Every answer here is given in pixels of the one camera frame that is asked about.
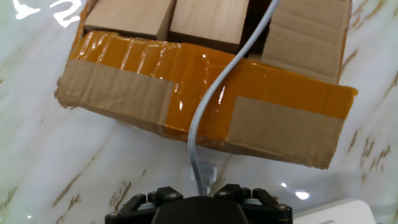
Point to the marble pattern table mat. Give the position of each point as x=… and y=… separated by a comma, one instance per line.
x=62, y=155

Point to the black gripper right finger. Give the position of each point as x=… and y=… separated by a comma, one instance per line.
x=267, y=211

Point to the white four-socket power strip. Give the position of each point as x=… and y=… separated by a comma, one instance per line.
x=335, y=213

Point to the pale wooden block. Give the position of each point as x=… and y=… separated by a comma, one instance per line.
x=127, y=15
x=208, y=18

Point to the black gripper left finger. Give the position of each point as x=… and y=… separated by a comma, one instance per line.
x=136, y=211

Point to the cardboard box with orange tape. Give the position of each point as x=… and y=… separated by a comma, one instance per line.
x=217, y=93

